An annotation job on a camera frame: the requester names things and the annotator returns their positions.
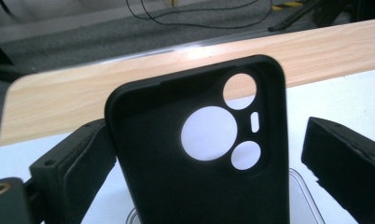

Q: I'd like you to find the black floor cable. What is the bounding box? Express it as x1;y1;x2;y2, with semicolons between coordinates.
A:
124;0;274;31

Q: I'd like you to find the white table sheet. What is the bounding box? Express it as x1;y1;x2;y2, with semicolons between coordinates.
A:
0;66;375;224

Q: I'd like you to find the wooden table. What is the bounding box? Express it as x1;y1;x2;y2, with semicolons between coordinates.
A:
0;18;375;147

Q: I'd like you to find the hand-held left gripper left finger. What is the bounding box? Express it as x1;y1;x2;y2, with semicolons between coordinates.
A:
29;118;118;224

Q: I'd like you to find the dark curtain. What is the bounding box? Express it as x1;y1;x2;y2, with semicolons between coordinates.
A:
347;0;375;22

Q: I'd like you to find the yellow black striped tape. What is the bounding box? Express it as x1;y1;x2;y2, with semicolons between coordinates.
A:
271;1;303;12

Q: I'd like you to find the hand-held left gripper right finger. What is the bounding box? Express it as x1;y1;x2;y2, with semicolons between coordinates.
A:
300;116;375;224

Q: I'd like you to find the black phone case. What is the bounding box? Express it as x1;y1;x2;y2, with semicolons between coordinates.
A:
104;54;291;224

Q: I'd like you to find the clear plastic box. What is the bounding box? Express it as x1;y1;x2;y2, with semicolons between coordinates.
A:
124;167;327;224

